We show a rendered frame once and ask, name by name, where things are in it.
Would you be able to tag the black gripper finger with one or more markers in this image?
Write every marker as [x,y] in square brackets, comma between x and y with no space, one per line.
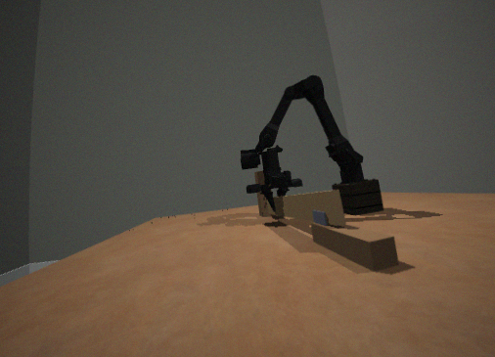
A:
[281,193]
[269,197]

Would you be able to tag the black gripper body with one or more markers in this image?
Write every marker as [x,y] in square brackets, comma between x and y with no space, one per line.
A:
[256,188]

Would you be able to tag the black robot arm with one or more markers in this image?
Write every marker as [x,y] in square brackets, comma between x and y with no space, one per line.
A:
[339,148]

